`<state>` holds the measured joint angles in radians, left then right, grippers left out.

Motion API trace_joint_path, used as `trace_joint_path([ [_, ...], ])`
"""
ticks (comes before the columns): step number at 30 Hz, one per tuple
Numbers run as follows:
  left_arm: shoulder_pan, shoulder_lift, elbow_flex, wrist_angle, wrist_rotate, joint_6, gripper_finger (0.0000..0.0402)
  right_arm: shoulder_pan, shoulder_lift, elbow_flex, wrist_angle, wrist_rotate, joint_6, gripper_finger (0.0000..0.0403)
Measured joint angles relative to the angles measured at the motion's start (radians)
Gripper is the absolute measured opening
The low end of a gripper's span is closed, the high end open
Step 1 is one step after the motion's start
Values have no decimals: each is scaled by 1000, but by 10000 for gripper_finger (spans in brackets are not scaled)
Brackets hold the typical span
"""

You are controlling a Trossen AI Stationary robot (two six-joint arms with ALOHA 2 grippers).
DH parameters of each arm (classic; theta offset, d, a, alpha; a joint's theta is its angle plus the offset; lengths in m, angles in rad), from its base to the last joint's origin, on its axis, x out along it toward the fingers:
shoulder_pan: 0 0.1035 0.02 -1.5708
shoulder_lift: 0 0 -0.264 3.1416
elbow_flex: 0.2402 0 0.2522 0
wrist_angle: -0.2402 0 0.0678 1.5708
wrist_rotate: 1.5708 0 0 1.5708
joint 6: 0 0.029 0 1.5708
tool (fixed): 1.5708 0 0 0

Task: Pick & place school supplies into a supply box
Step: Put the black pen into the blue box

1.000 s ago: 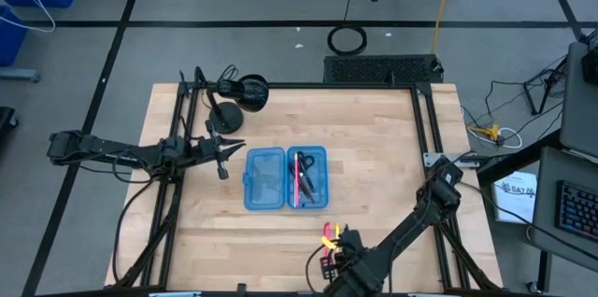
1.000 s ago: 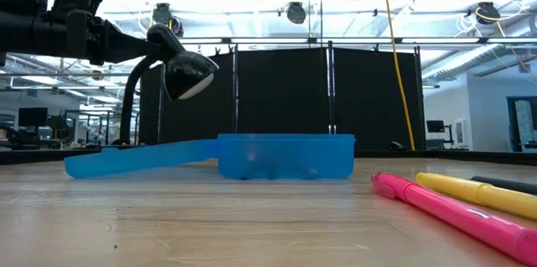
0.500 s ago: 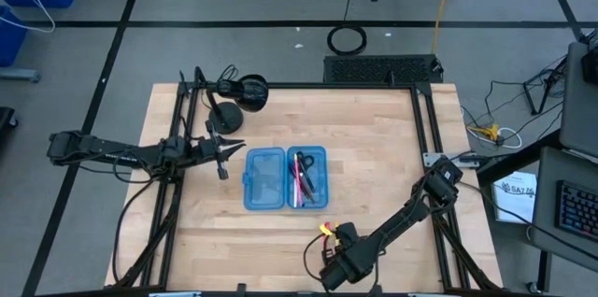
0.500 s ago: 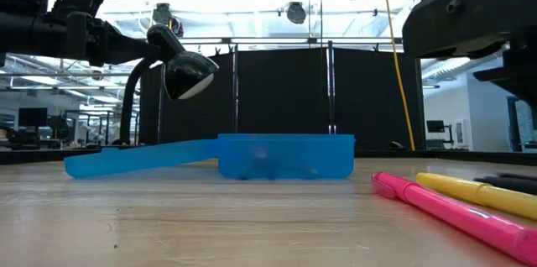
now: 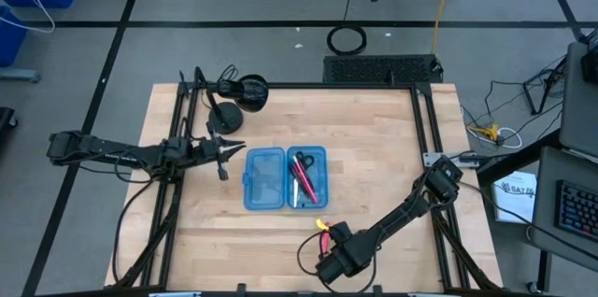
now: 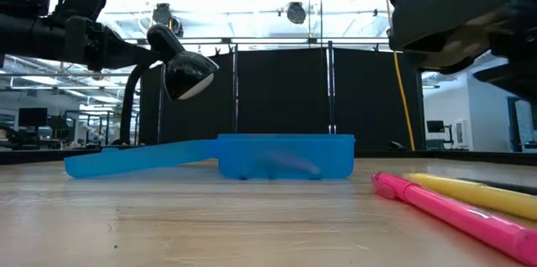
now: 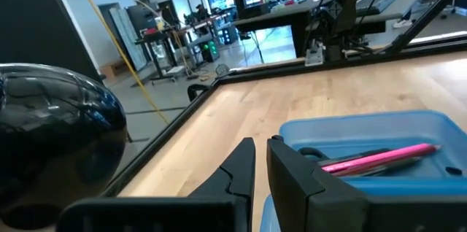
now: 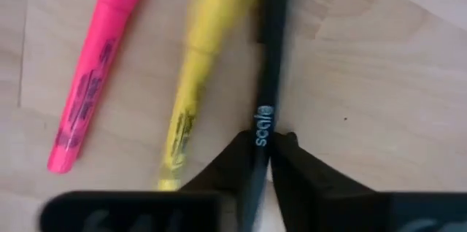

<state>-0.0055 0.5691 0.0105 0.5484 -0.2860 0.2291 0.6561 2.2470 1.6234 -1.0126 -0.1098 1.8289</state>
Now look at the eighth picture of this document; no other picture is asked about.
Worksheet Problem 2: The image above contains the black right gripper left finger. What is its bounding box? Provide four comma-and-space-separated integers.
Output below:
38, 129, 256, 232

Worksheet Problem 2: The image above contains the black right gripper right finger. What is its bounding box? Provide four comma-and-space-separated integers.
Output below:
270, 131, 467, 232

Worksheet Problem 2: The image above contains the black pen with scale print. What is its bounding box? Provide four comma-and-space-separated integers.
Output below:
236, 0, 292, 232

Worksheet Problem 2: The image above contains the pink highlighter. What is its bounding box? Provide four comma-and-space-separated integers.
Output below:
46, 0, 151, 174

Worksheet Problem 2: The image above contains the yellow highlighter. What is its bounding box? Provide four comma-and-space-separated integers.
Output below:
156, 0, 273, 192

